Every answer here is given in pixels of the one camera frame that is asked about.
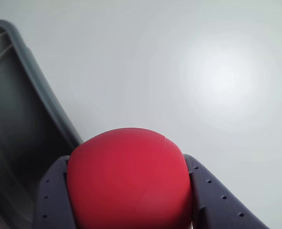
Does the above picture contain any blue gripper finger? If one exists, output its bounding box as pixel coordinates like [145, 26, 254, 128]
[183, 154, 271, 229]
[33, 155, 79, 229]

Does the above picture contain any red ball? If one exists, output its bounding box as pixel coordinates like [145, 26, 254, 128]
[66, 127, 194, 229]

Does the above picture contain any grey plastic container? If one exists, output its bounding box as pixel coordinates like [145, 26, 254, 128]
[0, 19, 84, 229]

